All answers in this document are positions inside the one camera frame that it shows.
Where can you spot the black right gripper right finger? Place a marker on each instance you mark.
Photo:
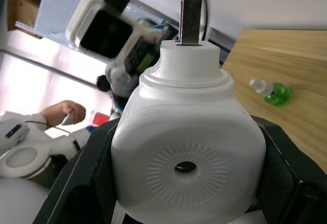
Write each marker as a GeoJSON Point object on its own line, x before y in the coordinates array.
{"type": "Point", "coordinates": [286, 173]}

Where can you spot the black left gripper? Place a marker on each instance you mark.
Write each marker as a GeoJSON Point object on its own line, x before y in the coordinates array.
{"type": "Point", "coordinates": [104, 33]}

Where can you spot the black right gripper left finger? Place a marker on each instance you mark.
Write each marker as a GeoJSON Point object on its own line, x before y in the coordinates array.
{"type": "Point", "coordinates": [84, 173]}

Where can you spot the green liquid refill bottle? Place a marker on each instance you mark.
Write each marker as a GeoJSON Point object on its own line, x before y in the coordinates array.
{"type": "Point", "coordinates": [278, 94]}

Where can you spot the person's bare hand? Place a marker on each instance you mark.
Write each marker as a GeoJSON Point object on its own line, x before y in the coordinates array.
{"type": "Point", "coordinates": [72, 110]}

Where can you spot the person's black-haired head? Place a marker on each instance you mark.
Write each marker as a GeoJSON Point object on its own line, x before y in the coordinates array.
{"type": "Point", "coordinates": [103, 83]}

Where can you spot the white perforated metal panel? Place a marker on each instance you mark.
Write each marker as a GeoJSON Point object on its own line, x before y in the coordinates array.
{"type": "Point", "coordinates": [61, 6]}

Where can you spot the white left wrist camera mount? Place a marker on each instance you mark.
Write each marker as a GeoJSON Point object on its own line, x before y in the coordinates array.
{"type": "Point", "coordinates": [76, 22]}

